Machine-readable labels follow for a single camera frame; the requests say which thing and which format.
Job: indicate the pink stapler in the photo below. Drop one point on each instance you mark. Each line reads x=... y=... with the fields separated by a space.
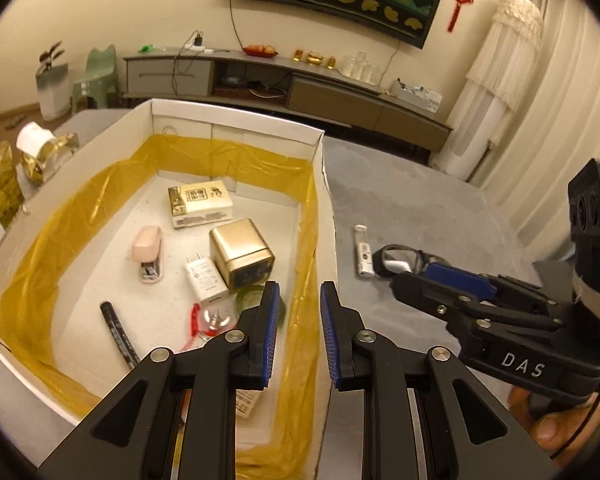
x=147 y=245

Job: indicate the red silver hero toy figure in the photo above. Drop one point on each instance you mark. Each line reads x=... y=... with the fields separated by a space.
x=215 y=321

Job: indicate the white cardboard box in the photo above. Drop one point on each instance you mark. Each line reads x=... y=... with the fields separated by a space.
x=80 y=157

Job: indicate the gold square tin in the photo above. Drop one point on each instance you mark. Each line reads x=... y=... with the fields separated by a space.
x=240 y=250

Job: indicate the gold bowl ornament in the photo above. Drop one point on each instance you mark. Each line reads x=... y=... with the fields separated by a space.
x=315 y=58

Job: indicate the plate of fruit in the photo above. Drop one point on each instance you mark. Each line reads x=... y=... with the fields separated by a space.
x=260 y=51

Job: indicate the cream curtain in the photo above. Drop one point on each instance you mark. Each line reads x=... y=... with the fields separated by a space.
x=570 y=85

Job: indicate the lace-covered standing air conditioner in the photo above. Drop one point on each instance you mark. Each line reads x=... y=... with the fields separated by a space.
x=495 y=85

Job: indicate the white power strip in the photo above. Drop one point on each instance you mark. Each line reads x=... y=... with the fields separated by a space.
x=198 y=45

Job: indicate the white small bottle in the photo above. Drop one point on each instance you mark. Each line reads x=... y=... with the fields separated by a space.
x=364 y=255

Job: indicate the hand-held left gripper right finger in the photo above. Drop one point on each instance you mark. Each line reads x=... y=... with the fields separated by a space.
x=330 y=335

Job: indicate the black safety glasses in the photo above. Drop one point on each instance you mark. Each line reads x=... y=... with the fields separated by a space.
x=377 y=260

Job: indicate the white organiser box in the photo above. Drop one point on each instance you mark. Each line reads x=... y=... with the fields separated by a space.
x=417 y=97

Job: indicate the pale green plastic chair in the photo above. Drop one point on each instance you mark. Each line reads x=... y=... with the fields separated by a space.
x=97 y=77

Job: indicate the black marker pen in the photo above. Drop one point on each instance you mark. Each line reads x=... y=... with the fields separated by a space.
x=115 y=327

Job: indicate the gold tape roll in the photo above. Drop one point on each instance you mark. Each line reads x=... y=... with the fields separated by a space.
x=55 y=155

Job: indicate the white plug charger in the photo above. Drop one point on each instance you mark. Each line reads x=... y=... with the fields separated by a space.
x=205 y=280

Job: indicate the dark grey seat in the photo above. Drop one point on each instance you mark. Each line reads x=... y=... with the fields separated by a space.
x=555 y=277

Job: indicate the white paper roll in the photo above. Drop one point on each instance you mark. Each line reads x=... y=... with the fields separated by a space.
x=32 y=137

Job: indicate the person's right hand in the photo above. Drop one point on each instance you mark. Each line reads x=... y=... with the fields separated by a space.
x=555 y=427

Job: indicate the cluster of clear glasses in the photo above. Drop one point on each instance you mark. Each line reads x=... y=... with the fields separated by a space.
x=359 y=67

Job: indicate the long grey television cabinet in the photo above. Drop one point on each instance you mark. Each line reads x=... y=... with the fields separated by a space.
x=330 y=95

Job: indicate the gold printed packet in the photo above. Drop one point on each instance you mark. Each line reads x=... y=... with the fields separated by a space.
x=0 y=185

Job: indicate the red white small carton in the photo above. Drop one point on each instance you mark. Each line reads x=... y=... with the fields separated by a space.
x=247 y=402

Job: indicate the green tape roll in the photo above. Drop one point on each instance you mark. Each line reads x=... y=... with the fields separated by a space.
x=245 y=300

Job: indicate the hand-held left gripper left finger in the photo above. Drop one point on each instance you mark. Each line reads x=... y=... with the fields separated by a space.
x=270 y=335

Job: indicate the potted plant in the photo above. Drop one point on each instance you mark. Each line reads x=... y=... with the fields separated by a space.
x=52 y=90

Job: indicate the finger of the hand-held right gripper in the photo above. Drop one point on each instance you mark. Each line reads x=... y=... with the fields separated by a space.
x=460 y=280
x=430 y=297

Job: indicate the small green toy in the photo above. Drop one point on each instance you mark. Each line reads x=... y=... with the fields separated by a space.
x=146 y=49

